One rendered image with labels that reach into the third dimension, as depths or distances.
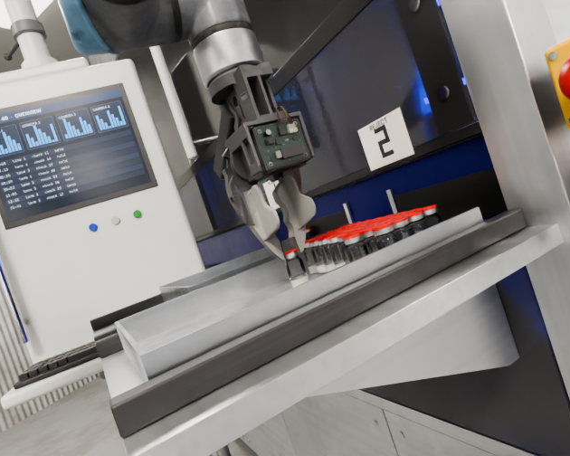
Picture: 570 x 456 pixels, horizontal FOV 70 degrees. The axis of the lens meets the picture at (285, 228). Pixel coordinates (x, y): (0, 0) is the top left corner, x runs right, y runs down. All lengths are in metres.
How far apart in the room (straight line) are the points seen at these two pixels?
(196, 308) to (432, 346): 0.29
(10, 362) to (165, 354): 4.36
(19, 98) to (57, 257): 0.44
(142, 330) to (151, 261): 0.69
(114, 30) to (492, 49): 0.37
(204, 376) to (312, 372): 0.07
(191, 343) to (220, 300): 0.27
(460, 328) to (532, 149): 0.19
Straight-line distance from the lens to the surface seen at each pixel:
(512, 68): 0.46
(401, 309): 0.31
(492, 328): 0.52
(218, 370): 0.27
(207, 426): 0.25
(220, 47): 0.48
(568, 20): 0.54
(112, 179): 1.25
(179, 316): 0.55
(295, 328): 0.29
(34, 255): 1.27
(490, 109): 0.47
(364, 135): 0.59
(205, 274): 0.91
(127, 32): 0.48
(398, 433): 0.84
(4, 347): 4.61
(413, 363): 0.44
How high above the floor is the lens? 0.97
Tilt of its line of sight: 2 degrees down
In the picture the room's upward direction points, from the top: 19 degrees counter-clockwise
